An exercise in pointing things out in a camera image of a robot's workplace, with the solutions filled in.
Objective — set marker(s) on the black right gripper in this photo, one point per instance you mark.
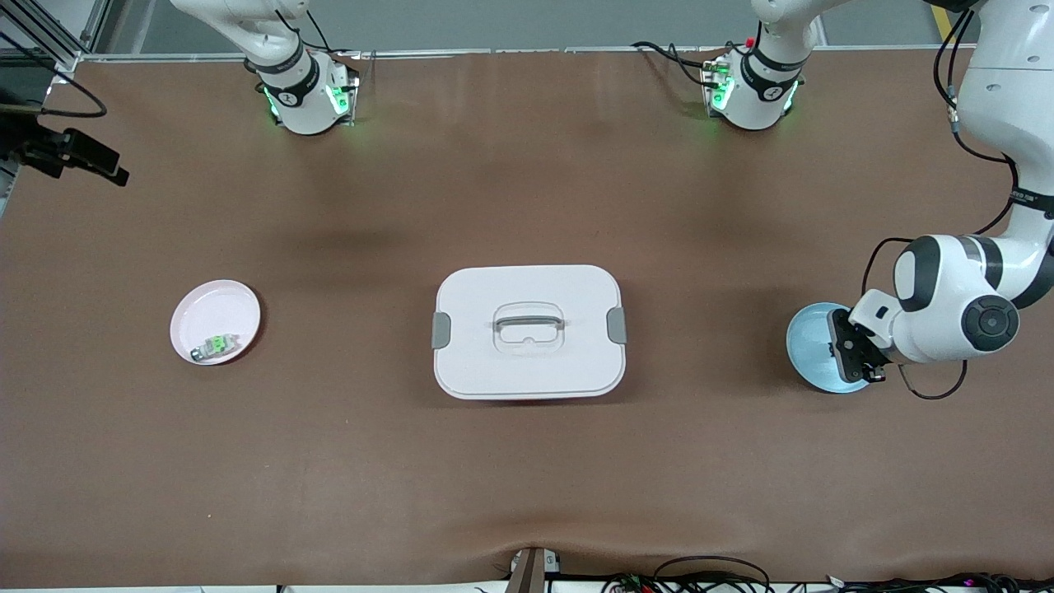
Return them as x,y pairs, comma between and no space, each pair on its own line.
51,151

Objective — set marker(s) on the metal table edge bracket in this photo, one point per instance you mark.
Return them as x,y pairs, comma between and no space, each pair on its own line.
531,570

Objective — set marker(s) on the aluminium frame rail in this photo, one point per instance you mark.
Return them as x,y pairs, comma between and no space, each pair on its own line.
494,53

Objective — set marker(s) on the pink round plate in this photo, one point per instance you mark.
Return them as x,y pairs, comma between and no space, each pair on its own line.
222,309

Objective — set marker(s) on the gray box latch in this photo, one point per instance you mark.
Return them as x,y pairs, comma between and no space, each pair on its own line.
617,324
441,329

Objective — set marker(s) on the white lidded storage box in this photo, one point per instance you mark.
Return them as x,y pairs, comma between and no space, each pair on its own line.
527,284

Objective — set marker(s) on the green white push-button switch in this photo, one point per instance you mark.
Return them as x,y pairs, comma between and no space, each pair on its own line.
216,346

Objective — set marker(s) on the light blue round plate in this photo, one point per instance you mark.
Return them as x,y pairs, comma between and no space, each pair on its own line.
811,346

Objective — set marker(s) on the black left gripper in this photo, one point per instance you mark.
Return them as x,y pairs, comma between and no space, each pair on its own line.
861,356

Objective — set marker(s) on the brown table cover mat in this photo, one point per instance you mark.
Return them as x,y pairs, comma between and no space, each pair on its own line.
527,478

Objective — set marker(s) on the aluminium frame post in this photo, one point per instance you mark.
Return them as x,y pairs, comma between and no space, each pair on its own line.
70,59

